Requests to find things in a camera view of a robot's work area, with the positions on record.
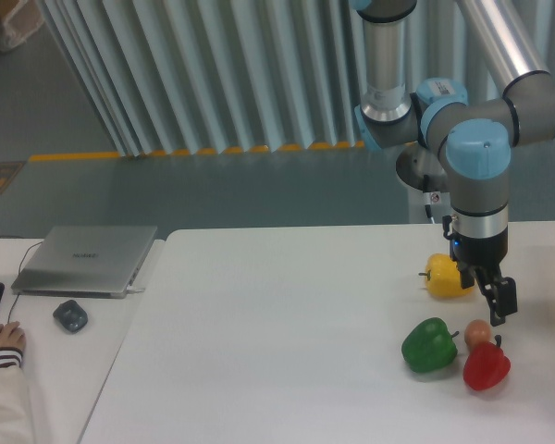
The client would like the black mouse cable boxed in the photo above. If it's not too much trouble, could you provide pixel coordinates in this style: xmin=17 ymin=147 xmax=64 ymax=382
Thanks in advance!
xmin=5 ymin=240 xmax=47 ymax=325

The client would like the red bell pepper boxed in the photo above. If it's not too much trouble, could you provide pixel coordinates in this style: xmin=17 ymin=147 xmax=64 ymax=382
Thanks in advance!
xmin=462 ymin=335 xmax=512 ymax=391

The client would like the white striped sleeve forearm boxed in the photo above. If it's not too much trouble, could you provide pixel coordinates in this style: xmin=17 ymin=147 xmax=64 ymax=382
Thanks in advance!
xmin=0 ymin=348 xmax=35 ymax=443

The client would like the silver closed laptop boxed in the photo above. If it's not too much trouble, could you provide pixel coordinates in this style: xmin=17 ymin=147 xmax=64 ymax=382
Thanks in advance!
xmin=11 ymin=226 xmax=157 ymax=298

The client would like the dark grey computer mouse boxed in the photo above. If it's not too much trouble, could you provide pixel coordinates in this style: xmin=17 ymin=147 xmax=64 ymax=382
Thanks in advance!
xmin=53 ymin=300 xmax=88 ymax=334

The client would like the white corrugated partition screen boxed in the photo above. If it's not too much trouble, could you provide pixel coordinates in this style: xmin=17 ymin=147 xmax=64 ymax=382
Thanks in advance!
xmin=34 ymin=0 xmax=555 ymax=158

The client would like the green bell pepper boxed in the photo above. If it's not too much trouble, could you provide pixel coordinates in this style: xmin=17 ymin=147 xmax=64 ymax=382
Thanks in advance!
xmin=401 ymin=317 xmax=458 ymax=374

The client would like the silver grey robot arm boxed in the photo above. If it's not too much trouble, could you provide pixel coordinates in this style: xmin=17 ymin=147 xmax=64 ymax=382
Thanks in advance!
xmin=351 ymin=1 xmax=555 ymax=326

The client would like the yellow bell pepper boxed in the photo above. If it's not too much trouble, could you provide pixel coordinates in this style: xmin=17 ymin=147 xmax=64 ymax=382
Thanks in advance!
xmin=420 ymin=253 xmax=474 ymax=299

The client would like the grey laptop cable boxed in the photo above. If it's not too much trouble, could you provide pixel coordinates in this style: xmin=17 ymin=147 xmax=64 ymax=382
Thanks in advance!
xmin=0 ymin=234 xmax=45 ymax=260

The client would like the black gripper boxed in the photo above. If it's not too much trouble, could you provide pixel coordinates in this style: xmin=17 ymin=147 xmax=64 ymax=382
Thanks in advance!
xmin=450 ymin=229 xmax=518 ymax=326

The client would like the cardboard box in plastic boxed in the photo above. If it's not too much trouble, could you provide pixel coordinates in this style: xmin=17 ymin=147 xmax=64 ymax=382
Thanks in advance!
xmin=0 ymin=0 xmax=44 ymax=53

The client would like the person's hand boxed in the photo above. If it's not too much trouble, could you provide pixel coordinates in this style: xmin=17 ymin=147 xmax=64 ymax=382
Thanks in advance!
xmin=0 ymin=321 xmax=26 ymax=368

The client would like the brown egg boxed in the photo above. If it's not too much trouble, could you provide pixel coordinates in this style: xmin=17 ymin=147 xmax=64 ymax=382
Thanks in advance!
xmin=463 ymin=319 xmax=492 ymax=350

